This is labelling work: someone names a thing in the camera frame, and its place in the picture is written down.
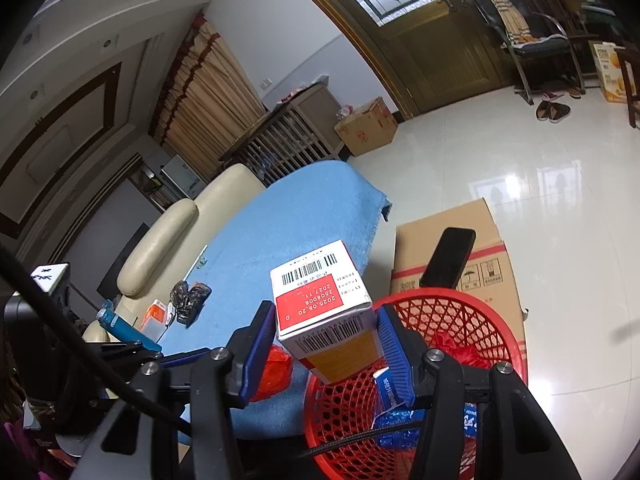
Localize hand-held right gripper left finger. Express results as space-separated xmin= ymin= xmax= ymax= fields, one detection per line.
xmin=67 ymin=300 xmax=278 ymax=480

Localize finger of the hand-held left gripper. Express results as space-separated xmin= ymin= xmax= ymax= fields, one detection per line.
xmin=160 ymin=347 xmax=213 ymax=367
xmin=82 ymin=340 xmax=166 ymax=361

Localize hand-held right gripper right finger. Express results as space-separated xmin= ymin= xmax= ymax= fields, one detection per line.
xmin=376 ymin=305 xmax=583 ymax=480

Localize red plastic basket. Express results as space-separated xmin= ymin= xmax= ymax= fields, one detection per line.
xmin=304 ymin=287 xmax=528 ymax=480

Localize red white orange box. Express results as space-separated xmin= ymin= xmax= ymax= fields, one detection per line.
xmin=270 ymin=240 xmax=386 ymax=383

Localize blue printed carton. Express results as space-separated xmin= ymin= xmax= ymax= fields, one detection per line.
xmin=461 ymin=401 xmax=482 ymax=466

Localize long blue box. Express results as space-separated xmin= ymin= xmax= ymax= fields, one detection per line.
xmin=97 ymin=307 xmax=163 ymax=353

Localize small red bag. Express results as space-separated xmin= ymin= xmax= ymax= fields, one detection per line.
xmin=248 ymin=344 xmax=293 ymax=403

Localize blue white sachet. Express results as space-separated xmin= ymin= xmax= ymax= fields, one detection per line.
xmin=372 ymin=366 xmax=407 ymax=413

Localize orange packet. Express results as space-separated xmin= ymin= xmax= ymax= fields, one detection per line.
xmin=140 ymin=299 xmax=173 ymax=341

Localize black plastic bag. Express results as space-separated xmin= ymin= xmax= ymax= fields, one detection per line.
xmin=170 ymin=281 xmax=212 ymax=328

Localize red crumpled wrapper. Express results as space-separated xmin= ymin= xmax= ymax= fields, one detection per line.
xmin=429 ymin=329 xmax=483 ymax=368

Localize magenta cloth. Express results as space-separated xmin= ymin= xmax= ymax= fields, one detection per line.
xmin=0 ymin=420 xmax=31 ymax=480

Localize black smartphone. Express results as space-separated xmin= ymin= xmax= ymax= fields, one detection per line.
xmin=419 ymin=227 xmax=477 ymax=291

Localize cream sofa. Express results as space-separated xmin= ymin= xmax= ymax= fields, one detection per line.
xmin=82 ymin=162 xmax=268 ymax=346

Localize flat cardboard box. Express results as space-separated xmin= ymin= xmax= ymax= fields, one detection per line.
xmin=391 ymin=197 xmax=528 ymax=361

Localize white appliance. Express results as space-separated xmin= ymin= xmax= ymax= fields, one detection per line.
xmin=160 ymin=155 xmax=207 ymax=202

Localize wooden slatted cabinet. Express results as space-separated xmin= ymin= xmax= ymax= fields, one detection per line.
xmin=220 ymin=75 xmax=346 ymax=186

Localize brown cardboard box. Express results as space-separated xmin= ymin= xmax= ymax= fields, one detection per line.
xmin=334 ymin=97 xmax=399 ymax=157

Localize beige curtain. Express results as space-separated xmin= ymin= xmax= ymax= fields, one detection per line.
xmin=149 ymin=12 xmax=266 ymax=181

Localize wooden door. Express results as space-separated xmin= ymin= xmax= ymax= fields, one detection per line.
xmin=270 ymin=0 xmax=551 ymax=121

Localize black chair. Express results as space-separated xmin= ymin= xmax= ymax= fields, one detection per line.
xmin=472 ymin=0 xmax=586 ymax=103

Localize orange print carton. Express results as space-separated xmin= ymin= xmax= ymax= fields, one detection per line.
xmin=589 ymin=41 xmax=628 ymax=105

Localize plaid scarf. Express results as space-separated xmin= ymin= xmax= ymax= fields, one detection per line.
xmin=482 ymin=0 xmax=531 ymax=46

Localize dark wooden stool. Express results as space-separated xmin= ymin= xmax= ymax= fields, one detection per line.
xmin=615 ymin=47 xmax=640 ymax=128

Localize thick black cable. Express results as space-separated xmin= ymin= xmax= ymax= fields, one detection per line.
xmin=0 ymin=242 xmax=193 ymax=436

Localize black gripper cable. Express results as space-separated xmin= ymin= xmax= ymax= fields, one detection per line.
xmin=295 ymin=419 xmax=426 ymax=461

